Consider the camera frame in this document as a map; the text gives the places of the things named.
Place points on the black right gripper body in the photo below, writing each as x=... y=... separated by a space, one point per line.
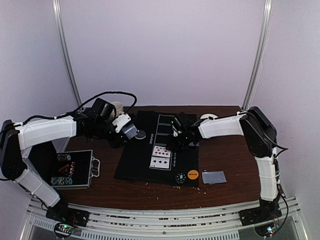
x=175 y=142

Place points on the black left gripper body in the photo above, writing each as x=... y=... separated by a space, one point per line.
x=114 y=142

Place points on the grey playing card deck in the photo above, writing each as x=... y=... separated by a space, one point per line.
x=130 y=131

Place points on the spade card face up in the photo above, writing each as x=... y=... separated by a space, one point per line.
x=160 y=163

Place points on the orange big blind button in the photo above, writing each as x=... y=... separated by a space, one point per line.
x=193 y=174

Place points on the dark green chip stack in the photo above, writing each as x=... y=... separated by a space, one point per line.
x=180 y=178

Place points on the face-down card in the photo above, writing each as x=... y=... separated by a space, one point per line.
x=217 y=177

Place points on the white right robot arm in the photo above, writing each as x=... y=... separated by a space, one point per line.
x=261 y=139

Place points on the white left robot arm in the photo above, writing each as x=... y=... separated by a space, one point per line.
x=18 y=139

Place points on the ceramic mug with print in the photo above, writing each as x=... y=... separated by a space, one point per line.
x=119 y=108

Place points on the black poker mat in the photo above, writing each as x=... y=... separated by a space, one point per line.
x=134 y=164

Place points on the orange bowl white inside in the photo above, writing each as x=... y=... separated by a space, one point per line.
x=209 y=116

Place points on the upper chip stack in case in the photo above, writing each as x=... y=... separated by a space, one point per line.
x=64 y=157

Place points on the chip stack in case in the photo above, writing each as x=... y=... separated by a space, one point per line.
x=61 y=181
x=64 y=157

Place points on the aluminium poker chip case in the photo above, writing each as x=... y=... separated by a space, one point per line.
x=82 y=168

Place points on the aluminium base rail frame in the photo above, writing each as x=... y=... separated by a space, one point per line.
x=208 y=223

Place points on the aluminium corner post left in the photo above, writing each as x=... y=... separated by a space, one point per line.
x=65 y=53

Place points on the aluminium corner post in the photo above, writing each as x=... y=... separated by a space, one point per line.
x=260 y=51
x=65 y=53

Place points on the aluminium corner post right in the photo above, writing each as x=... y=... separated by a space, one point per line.
x=260 y=51

